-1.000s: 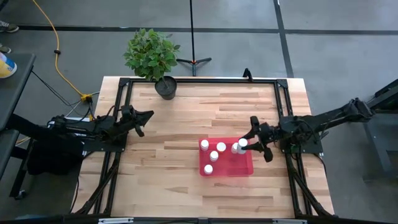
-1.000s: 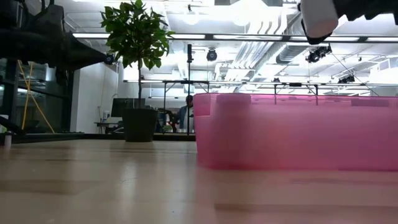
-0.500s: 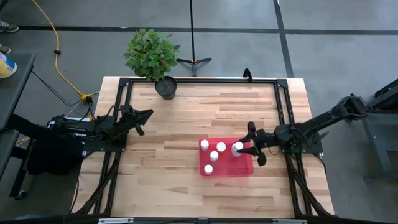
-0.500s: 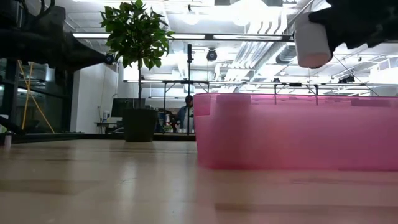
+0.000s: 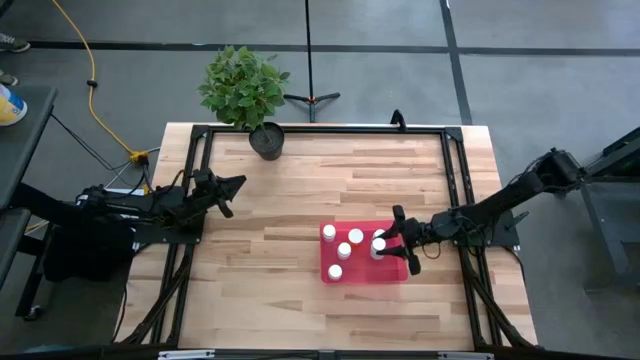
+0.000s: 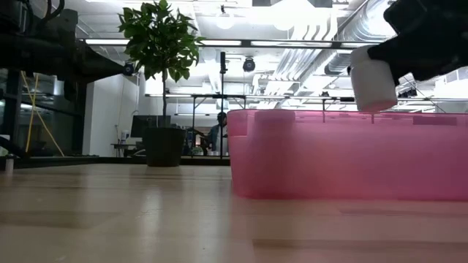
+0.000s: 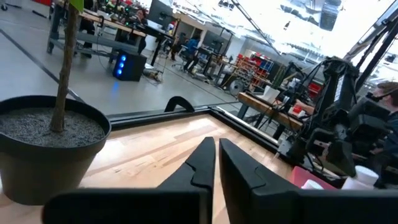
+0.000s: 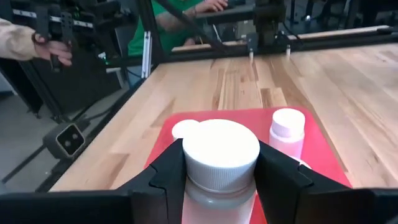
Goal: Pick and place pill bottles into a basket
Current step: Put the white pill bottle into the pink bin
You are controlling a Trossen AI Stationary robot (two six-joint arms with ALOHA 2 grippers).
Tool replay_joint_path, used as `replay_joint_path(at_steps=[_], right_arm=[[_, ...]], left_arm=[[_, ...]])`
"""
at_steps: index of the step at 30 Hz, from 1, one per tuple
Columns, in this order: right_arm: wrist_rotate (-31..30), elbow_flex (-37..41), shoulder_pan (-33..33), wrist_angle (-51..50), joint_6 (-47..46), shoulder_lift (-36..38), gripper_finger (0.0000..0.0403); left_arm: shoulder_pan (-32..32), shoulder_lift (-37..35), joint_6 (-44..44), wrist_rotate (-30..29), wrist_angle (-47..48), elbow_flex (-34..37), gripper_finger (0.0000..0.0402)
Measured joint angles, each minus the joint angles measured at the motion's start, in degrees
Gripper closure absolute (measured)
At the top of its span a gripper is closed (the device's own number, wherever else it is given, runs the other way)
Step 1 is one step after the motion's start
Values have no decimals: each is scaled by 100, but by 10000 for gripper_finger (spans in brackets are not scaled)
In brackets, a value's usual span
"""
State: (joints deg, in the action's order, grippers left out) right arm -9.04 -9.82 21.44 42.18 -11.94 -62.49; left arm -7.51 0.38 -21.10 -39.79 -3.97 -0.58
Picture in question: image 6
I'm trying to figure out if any black tripod stand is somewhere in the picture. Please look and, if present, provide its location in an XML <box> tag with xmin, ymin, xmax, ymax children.
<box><xmin>218</xmin><ymin>50</ymin><xmax>227</xmax><ymax>159</ymax></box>

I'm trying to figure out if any person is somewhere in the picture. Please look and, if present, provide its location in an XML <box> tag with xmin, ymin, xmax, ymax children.
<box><xmin>207</xmin><ymin>111</ymin><xmax>228</xmax><ymax>156</ymax></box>

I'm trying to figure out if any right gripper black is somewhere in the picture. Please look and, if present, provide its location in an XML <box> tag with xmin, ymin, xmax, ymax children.
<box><xmin>367</xmin><ymin>0</ymin><xmax>468</xmax><ymax>83</ymax></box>

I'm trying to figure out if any black computer monitor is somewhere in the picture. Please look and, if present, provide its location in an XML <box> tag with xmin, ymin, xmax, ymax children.
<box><xmin>130</xmin><ymin>114</ymin><xmax>172</xmax><ymax>140</ymax></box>

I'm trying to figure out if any ceiling light strip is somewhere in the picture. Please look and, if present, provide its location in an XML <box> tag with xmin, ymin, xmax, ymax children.
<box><xmin>199</xmin><ymin>39</ymin><xmax>242</xmax><ymax>47</ymax></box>
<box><xmin>84</xmin><ymin>38</ymin><xmax>131</xmax><ymax>46</ymax></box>

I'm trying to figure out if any yellow power cable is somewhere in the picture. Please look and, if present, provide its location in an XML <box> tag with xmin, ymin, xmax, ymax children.
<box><xmin>20</xmin><ymin>71</ymin><xmax>66</xmax><ymax>158</ymax></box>

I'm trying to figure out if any white pill bottle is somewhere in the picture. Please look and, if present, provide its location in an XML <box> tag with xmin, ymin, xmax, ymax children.
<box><xmin>350</xmin><ymin>44</ymin><xmax>399</xmax><ymax>113</ymax></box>

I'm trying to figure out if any silver ventilation duct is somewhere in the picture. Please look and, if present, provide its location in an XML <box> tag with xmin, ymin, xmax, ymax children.
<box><xmin>323</xmin><ymin>0</ymin><xmax>394</xmax><ymax>76</ymax></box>

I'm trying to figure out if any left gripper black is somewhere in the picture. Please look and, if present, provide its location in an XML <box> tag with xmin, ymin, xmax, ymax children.
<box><xmin>54</xmin><ymin>9</ymin><xmax>126</xmax><ymax>87</ymax></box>

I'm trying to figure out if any long black-framed table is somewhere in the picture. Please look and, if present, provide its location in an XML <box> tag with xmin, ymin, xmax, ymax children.
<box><xmin>144</xmin><ymin>93</ymin><xmax>468</xmax><ymax>115</ymax></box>

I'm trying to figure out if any pink translucent plastic basket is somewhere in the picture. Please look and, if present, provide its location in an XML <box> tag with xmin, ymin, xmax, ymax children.
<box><xmin>226</xmin><ymin>108</ymin><xmax>468</xmax><ymax>202</ymax></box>

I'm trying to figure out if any potted green plant black pot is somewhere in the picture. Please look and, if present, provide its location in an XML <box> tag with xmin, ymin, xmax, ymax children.
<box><xmin>117</xmin><ymin>0</ymin><xmax>205</xmax><ymax>168</ymax></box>

